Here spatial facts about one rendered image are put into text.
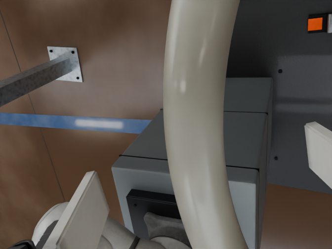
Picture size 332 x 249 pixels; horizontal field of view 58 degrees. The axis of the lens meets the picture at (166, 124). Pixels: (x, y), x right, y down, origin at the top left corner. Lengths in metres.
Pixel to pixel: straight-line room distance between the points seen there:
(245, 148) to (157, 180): 0.26
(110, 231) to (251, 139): 0.47
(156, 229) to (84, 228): 0.68
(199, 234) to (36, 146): 2.22
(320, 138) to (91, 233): 0.13
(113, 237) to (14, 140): 1.85
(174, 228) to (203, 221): 0.65
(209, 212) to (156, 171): 0.65
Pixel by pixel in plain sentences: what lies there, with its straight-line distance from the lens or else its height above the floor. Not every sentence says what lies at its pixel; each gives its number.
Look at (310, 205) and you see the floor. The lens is 1.82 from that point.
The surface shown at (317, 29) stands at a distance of 1.39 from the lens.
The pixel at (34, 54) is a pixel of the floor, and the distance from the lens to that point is 1.99.
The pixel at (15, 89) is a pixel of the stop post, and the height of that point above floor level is 0.42.
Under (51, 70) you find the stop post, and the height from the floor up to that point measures 0.17.
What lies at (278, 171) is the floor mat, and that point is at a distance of 1.68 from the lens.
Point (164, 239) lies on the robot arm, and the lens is 0.79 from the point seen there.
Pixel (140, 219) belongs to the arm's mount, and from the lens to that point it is 0.89.
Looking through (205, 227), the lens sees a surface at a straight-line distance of 0.16.
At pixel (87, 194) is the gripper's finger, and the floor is 1.29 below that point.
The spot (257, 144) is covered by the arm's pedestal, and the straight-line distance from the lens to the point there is 0.90.
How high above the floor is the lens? 1.39
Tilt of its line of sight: 56 degrees down
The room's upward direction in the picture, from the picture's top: 142 degrees counter-clockwise
